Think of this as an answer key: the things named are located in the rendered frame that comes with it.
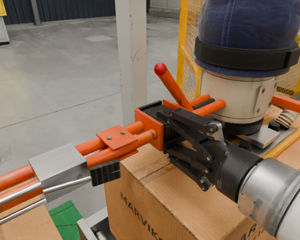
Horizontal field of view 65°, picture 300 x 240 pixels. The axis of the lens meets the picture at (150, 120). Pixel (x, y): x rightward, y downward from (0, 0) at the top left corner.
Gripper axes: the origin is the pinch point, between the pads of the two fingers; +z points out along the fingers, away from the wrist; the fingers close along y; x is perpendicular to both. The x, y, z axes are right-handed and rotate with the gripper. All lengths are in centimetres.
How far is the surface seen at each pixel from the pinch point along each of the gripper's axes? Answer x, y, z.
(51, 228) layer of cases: -19, 63, 44
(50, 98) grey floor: 58, 115, 302
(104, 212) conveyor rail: 0, 58, 33
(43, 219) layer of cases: -20, 63, 51
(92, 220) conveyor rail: -5, 58, 33
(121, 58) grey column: 60, 18, 107
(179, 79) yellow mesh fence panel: 112, 44, 101
